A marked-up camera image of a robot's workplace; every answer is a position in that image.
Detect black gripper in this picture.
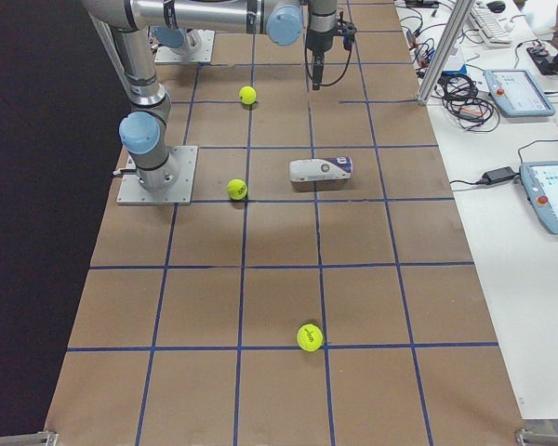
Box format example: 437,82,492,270
305,13,355,91

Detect white tennis ball can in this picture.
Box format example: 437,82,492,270
288,156,353,182

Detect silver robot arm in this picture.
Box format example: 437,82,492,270
83,1,356,196
152,26,202,51

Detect far tennis ball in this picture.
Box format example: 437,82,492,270
239,85,258,106

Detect tennis ball near base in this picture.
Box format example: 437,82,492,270
226,178,248,201

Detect white keyboard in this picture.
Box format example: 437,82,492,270
467,5,512,48

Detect black computer mouse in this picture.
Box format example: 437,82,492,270
486,0,506,14

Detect far teach pendant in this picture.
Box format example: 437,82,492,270
484,69,555,118

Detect teach pendant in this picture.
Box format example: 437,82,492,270
484,69,555,118
520,161,558,235

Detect black power adapter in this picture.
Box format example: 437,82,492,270
480,166,517,186

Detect brown paper mat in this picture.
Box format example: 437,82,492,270
46,1,522,445

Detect near teach pendant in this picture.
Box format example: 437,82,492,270
520,161,558,235

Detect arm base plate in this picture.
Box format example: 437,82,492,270
153,27,215,65
115,146,198,205

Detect tangled black cables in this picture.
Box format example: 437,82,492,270
439,73,499,131

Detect aluminium frame post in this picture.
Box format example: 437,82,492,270
417,0,474,105

